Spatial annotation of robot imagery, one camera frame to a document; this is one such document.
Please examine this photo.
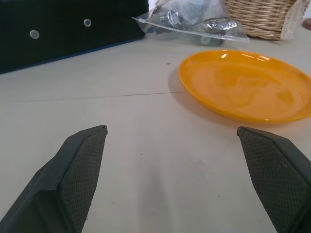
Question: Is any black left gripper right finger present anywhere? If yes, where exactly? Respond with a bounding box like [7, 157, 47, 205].
[236, 126, 311, 233]

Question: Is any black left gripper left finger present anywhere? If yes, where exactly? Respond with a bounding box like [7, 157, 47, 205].
[0, 125, 108, 233]

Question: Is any orange round plate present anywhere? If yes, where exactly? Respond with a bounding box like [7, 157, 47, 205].
[178, 50, 311, 125]

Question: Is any black box with rivets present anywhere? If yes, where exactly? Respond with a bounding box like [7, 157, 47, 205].
[0, 0, 149, 75]

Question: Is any woven wicker basket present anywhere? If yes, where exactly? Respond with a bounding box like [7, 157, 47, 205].
[223, 0, 307, 41]

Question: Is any clear plastic zip bag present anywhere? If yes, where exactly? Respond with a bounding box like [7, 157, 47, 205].
[132, 0, 251, 47]

